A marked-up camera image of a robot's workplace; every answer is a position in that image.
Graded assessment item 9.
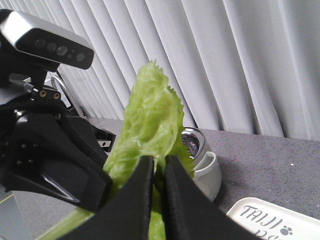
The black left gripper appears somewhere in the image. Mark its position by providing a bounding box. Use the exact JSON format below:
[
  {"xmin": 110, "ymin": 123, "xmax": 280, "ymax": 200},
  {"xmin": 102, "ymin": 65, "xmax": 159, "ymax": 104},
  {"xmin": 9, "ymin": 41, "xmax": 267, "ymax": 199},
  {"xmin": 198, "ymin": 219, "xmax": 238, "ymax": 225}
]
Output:
[{"xmin": 0, "ymin": 102, "xmax": 116, "ymax": 213}]

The cream bear serving tray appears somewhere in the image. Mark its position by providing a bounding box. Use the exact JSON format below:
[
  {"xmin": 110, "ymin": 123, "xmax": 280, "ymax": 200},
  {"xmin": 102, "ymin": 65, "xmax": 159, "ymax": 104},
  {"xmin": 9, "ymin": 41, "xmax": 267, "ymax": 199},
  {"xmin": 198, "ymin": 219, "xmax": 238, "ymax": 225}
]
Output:
[{"xmin": 226, "ymin": 197, "xmax": 320, "ymax": 240}]

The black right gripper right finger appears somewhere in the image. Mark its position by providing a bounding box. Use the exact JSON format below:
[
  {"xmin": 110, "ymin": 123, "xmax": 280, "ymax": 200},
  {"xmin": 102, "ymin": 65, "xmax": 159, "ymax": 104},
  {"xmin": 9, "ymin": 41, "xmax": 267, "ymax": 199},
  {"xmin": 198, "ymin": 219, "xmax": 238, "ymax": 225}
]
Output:
[{"xmin": 163, "ymin": 155, "xmax": 258, "ymax": 240}]

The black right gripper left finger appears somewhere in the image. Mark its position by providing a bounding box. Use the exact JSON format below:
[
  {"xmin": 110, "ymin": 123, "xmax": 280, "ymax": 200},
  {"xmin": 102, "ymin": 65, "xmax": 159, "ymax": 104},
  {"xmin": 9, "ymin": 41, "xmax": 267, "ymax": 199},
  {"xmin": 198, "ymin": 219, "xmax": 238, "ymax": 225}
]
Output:
[{"xmin": 60, "ymin": 156, "xmax": 154, "ymax": 240}]

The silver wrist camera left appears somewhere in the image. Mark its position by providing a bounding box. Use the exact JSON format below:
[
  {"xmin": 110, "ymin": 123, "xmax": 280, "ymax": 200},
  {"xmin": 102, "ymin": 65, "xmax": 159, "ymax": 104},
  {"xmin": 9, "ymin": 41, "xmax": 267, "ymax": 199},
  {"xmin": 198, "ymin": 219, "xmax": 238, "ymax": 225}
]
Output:
[{"xmin": 0, "ymin": 11, "xmax": 94, "ymax": 70}]

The white pleated curtain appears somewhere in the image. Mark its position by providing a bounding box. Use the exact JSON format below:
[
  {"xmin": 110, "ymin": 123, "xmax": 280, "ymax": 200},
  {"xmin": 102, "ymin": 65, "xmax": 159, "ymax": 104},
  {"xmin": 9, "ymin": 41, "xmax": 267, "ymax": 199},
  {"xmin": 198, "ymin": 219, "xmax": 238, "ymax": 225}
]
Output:
[{"xmin": 0, "ymin": 0, "xmax": 320, "ymax": 141}]

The pale green electric pot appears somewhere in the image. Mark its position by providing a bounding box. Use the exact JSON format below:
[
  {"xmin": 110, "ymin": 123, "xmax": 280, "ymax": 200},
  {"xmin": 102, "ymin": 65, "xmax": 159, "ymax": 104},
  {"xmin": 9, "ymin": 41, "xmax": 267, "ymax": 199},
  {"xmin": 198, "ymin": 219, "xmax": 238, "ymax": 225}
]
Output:
[{"xmin": 182, "ymin": 126, "xmax": 222, "ymax": 202}]

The green lettuce leaf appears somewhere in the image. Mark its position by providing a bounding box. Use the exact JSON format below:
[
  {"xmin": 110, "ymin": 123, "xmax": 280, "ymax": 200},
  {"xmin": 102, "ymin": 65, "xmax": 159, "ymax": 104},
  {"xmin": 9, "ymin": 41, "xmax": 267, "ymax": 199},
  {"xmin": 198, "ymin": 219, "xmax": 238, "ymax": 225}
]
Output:
[{"xmin": 34, "ymin": 59, "xmax": 196, "ymax": 240}]

